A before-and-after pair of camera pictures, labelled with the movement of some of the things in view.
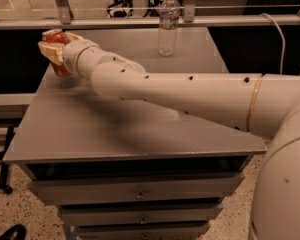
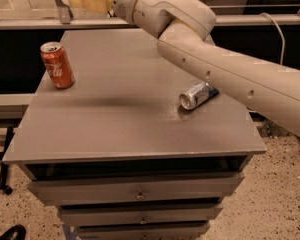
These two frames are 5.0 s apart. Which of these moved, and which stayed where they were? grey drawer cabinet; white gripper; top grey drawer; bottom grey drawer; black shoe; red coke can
Moved: red coke can; white gripper
Stayed: top grey drawer; bottom grey drawer; black shoe; grey drawer cabinet
